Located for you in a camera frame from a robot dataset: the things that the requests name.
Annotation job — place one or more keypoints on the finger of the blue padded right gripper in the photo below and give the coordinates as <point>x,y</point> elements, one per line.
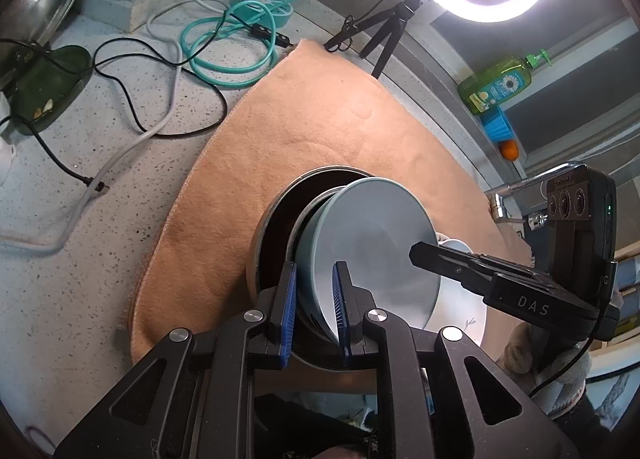
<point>454,264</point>

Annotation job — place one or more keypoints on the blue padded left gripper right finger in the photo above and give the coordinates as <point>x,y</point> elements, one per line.
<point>340,288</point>

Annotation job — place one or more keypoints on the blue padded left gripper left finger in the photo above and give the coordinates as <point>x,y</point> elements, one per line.
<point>287,303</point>

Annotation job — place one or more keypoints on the white plate gold floral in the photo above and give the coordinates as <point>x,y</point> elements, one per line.
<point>456,306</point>

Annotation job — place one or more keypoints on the red steel bowl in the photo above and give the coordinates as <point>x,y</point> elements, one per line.
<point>275,241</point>

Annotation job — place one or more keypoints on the white small bowl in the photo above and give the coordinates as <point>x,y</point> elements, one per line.
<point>371,224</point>

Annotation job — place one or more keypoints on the gloved right hand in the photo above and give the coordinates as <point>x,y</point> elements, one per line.
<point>521,360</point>

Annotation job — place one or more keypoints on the orange fruit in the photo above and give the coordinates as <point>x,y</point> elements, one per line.
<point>509,150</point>

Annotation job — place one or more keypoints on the blue cup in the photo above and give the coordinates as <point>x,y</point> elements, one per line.
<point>496,125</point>

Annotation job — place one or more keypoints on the orange cloth mat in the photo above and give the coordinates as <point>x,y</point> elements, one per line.
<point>313,110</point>

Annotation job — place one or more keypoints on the green dish soap bottle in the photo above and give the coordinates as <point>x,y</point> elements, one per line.
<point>500,82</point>

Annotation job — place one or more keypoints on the teal round power strip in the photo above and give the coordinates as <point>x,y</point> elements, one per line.
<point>263,12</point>

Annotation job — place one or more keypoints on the white power adapter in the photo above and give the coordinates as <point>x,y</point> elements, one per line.
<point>7,151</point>

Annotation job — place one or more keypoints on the dark green dish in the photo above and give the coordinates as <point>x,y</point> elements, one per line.
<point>49,84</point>

